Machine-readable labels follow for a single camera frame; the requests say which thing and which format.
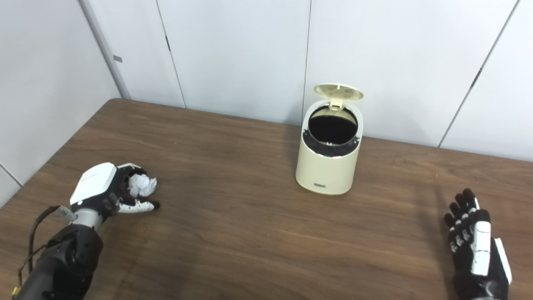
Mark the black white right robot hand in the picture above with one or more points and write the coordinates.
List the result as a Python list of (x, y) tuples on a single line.
[(479, 250)]

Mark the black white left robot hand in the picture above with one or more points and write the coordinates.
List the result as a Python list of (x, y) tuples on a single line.
[(95, 183)]

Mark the white paper ball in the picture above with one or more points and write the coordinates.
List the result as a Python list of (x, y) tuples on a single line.
[(142, 185)]

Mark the cream-colored lidded bin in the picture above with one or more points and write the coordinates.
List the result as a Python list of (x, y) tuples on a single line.
[(327, 171)]

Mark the black bin liner bag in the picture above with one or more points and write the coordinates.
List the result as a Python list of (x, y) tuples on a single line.
[(333, 129)]

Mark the small gray wall tag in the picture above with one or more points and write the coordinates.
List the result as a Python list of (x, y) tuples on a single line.
[(118, 58)]

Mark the gray wall post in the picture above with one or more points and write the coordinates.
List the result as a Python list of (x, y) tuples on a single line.
[(104, 50)]

